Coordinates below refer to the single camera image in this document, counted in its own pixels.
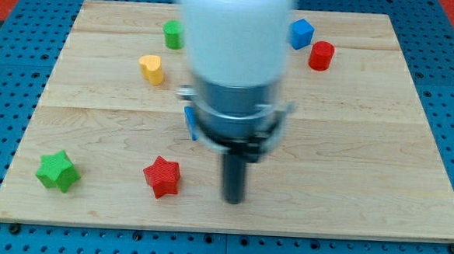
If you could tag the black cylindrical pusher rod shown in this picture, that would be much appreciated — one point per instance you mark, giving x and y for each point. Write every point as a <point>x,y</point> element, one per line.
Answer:
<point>233,178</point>

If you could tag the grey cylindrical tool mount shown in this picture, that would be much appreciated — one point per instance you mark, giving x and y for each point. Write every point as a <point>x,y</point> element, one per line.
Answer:
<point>248,121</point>

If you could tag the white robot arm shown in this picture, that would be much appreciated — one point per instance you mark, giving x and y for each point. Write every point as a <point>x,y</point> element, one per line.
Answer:
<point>236,51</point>

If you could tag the blue cube block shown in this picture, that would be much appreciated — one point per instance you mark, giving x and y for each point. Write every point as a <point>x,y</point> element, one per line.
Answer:
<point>301,34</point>

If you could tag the blue block behind tool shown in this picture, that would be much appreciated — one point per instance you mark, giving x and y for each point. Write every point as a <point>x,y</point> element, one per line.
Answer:
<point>190,121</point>

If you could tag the red star block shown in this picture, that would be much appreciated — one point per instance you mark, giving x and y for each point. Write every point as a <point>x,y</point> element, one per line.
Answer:
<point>163,177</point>

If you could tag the red cylinder block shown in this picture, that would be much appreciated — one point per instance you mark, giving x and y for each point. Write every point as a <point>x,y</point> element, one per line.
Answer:
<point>321,55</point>

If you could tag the yellow heart block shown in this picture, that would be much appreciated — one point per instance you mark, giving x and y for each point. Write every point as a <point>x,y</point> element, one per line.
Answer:
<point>151,69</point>

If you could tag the wooden board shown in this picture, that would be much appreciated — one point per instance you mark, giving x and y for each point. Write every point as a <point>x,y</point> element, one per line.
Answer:
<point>108,147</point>

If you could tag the green cylinder block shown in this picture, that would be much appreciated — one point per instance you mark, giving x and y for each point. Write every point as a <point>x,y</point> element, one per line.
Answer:
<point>173,34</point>

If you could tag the green star block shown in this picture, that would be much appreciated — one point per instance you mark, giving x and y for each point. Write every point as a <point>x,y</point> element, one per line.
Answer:
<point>57,171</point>

